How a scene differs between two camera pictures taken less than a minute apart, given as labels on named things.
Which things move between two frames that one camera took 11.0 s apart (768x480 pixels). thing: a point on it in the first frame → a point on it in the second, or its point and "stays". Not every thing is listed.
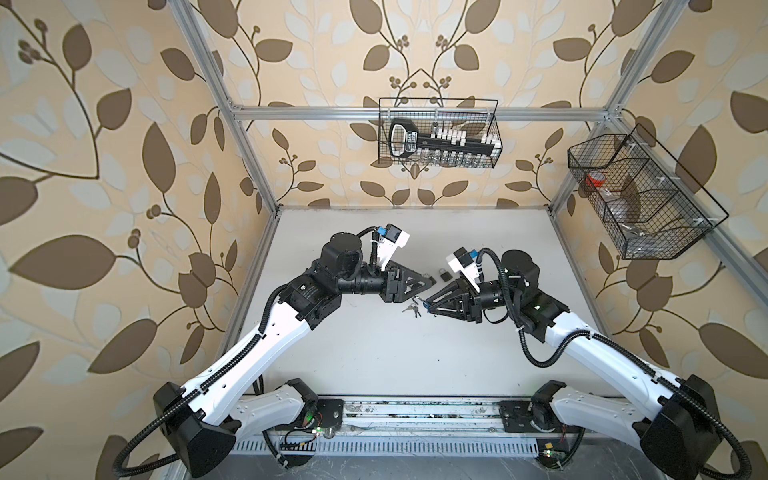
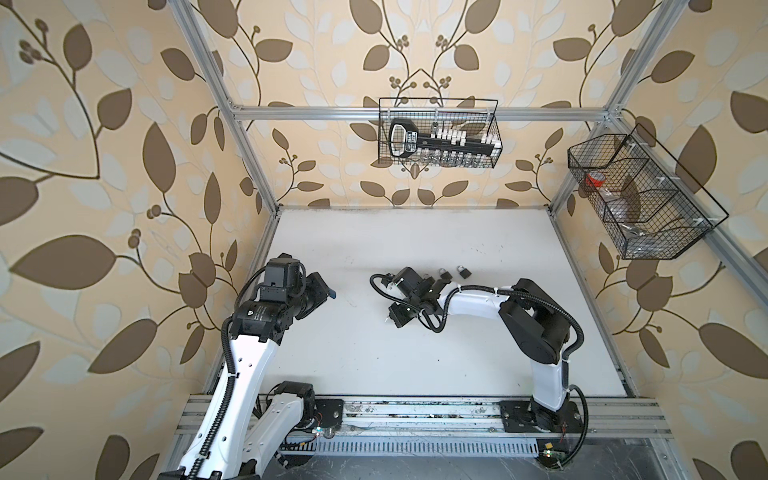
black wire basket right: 650,206 stays
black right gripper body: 473,305 → 402,312
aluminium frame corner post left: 211,69 stays
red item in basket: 595,178 stays
